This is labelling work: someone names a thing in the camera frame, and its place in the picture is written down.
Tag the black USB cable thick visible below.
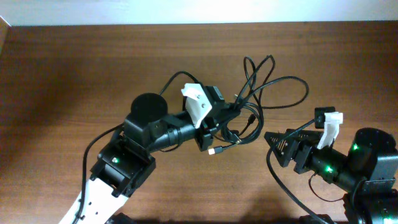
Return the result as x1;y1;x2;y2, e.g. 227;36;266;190
208;97;264;155

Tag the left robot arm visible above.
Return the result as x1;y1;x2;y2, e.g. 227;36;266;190
61;93;240;223

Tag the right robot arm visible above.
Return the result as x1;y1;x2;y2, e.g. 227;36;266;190
264;128;397;223

